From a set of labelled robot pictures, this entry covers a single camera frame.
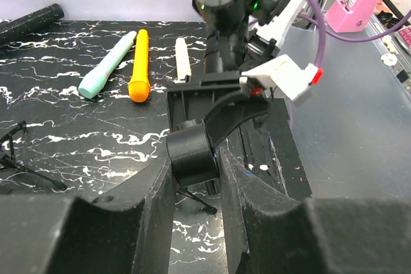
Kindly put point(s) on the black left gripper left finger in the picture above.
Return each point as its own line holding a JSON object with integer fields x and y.
{"x": 126, "y": 230}

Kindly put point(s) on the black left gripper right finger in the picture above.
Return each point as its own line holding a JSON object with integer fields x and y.
{"x": 267, "y": 231}

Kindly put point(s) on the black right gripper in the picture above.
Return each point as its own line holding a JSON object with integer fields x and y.
{"x": 212, "y": 102}

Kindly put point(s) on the beige microphone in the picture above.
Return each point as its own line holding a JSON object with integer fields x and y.
{"x": 182, "y": 59}

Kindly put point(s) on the orange microphone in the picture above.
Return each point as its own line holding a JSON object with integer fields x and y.
{"x": 139, "y": 85}

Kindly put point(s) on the mint green microphone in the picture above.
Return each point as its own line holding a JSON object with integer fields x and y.
{"x": 95, "y": 80}

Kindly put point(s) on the black tripod microphone stand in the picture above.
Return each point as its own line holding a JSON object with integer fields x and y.
{"x": 8, "y": 161}

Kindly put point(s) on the black silver-head microphone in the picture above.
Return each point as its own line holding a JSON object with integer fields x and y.
{"x": 35, "y": 21}

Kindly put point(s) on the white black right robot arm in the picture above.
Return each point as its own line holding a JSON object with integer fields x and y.
{"x": 242, "y": 60}

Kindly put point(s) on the black marble pattern mat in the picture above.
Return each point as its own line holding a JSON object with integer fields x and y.
{"x": 94, "y": 145}

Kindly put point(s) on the pink box outside cell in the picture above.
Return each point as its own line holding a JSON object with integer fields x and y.
{"x": 349, "y": 16}

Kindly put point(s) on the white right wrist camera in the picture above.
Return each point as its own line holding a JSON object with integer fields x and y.
{"x": 283, "y": 73}

